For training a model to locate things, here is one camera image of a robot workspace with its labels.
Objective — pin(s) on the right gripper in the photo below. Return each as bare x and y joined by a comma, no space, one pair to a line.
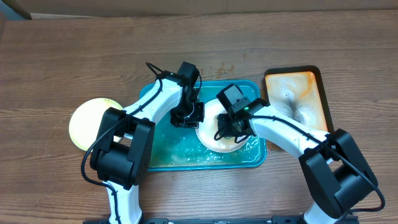
226,127

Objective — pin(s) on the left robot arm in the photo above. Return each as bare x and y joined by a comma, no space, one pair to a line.
122,149

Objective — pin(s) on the yellow plate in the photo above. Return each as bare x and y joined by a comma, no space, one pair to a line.
85,121

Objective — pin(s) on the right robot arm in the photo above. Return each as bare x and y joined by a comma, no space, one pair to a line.
336,172

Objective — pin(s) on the black tray with orange liner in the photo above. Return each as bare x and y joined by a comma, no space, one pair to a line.
298,93

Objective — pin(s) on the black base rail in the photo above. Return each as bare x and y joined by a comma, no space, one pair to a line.
277,219

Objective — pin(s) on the teal plastic tray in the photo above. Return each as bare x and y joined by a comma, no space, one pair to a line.
176,149

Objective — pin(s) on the white plate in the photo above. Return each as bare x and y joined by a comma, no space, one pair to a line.
208,128

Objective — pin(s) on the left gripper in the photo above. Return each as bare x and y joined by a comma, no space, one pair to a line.
198,117

